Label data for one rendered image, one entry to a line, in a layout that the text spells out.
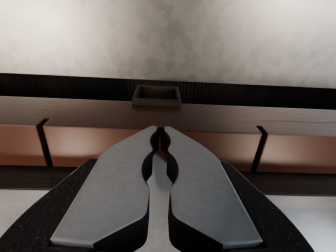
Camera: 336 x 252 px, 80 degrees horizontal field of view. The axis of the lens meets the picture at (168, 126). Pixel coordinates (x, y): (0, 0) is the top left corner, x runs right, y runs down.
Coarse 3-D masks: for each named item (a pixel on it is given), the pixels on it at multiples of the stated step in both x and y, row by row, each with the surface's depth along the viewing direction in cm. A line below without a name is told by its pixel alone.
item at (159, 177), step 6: (156, 156) 14; (156, 162) 15; (162, 162) 15; (156, 168) 15; (162, 168) 15; (156, 174) 15; (162, 174) 15; (150, 180) 15; (156, 180) 15; (162, 180) 15; (168, 180) 15
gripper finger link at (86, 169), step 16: (96, 160) 9; (80, 176) 8; (48, 192) 7; (64, 192) 7; (32, 208) 7; (48, 208) 7; (64, 208) 7; (16, 224) 6; (32, 224) 6; (48, 224) 6; (0, 240) 6; (16, 240) 6; (32, 240) 6; (48, 240) 6
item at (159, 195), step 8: (152, 192) 16; (160, 192) 16; (168, 192) 16; (152, 200) 16; (160, 200) 16; (168, 200) 16; (152, 208) 17; (160, 208) 17; (152, 216) 17; (160, 216) 17; (152, 224) 18; (160, 224) 18; (152, 232) 18; (160, 232) 18
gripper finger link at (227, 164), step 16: (240, 176) 9; (240, 192) 8; (256, 192) 8; (256, 208) 7; (272, 208) 7; (256, 224) 7; (272, 224) 7; (288, 224) 7; (272, 240) 6; (288, 240) 6; (304, 240) 6
